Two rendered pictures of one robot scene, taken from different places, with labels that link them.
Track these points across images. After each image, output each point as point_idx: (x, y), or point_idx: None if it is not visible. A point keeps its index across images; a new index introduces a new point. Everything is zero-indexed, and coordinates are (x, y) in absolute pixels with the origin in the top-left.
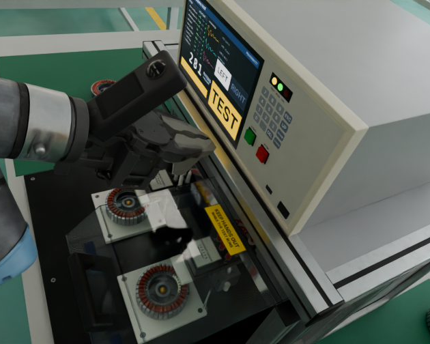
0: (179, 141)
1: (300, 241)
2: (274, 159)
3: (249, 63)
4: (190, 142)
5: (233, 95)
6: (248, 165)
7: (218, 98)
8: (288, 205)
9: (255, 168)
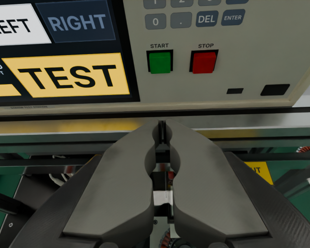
0: (225, 211)
1: (300, 97)
2: (232, 47)
3: None
4: (209, 171)
5: (69, 37)
6: (177, 97)
7: (44, 74)
8: (285, 78)
9: (194, 89)
